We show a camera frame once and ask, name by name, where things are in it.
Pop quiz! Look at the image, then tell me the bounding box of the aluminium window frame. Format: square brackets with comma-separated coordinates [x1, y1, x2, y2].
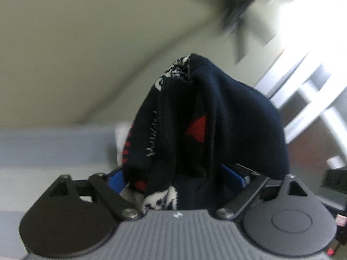
[255, 48, 346, 155]

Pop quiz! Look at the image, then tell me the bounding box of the striped blue bed sheet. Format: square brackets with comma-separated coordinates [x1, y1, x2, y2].
[1, 124, 117, 259]

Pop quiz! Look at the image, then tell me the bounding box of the navy red reindeer sweater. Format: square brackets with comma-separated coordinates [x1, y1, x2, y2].
[122, 54, 289, 213]

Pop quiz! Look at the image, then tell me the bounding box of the white crumpled garment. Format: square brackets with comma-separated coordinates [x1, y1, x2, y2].
[115, 122, 132, 166]

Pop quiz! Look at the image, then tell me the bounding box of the black tape cross on wall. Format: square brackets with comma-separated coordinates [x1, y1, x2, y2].
[203, 0, 276, 62]

